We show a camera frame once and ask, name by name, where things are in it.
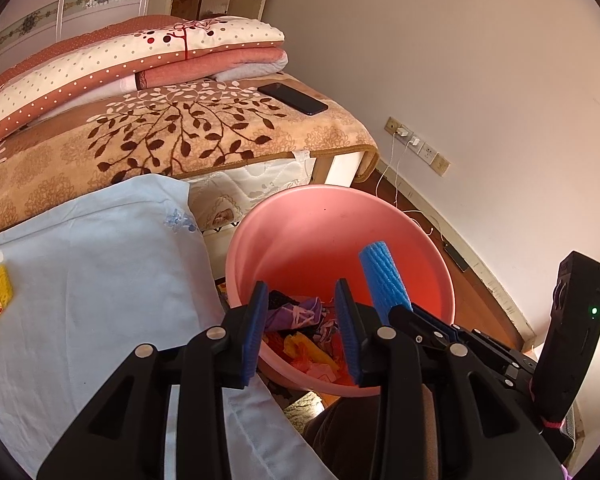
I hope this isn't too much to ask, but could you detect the pink plastic basin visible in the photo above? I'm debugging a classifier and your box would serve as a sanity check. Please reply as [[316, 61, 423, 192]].
[[225, 185, 456, 399]]

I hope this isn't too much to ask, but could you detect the light blue tablecloth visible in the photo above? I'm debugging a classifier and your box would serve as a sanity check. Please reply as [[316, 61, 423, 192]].
[[0, 175, 332, 480]]

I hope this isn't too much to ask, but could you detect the person's leg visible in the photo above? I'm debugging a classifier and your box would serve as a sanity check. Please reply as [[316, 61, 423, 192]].
[[302, 394, 439, 480]]

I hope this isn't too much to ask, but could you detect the white sliding door wardrobe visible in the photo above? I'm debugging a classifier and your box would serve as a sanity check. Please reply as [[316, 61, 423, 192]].
[[0, 0, 157, 64]]

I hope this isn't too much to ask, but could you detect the white bed frame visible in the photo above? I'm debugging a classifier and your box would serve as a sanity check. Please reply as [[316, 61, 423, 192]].
[[310, 144, 381, 191]]

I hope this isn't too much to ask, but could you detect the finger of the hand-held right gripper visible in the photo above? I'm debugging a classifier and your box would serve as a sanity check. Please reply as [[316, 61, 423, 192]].
[[388, 304, 454, 357], [411, 304, 512, 362]]

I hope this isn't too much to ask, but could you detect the brown leaf print blanket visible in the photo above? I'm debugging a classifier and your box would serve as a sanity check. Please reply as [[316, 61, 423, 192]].
[[0, 72, 381, 242]]

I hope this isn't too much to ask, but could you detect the white charging cable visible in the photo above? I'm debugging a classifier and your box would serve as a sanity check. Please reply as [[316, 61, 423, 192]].
[[372, 132, 442, 236]]

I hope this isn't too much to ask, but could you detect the folded polka dot quilt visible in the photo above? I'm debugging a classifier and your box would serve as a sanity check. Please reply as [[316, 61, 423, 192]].
[[0, 15, 289, 154]]

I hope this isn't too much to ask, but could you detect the yellow plastic bag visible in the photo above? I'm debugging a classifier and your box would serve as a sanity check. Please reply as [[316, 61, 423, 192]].
[[280, 334, 339, 367]]

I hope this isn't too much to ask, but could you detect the white wall socket with plugs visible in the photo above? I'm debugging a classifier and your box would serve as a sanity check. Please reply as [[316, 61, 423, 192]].
[[399, 127, 424, 154]]

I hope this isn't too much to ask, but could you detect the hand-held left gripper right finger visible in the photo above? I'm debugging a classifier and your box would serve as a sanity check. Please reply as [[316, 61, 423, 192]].
[[334, 278, 572, 480]]

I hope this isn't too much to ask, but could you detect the black smartphone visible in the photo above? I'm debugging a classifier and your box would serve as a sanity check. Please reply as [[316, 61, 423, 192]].
[[257, 82, 330, 117]]

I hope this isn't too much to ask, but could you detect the white quilted mattress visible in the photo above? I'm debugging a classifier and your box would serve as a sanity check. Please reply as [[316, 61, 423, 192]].
[[187, 157, 314, 234]]

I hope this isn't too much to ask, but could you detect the black power adapter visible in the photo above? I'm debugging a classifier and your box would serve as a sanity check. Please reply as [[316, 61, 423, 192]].
[[442, 242, 469, 271]]

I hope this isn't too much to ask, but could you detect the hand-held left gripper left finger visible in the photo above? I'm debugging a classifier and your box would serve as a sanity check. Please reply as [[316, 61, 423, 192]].
[[36, 280, 271, 480]]

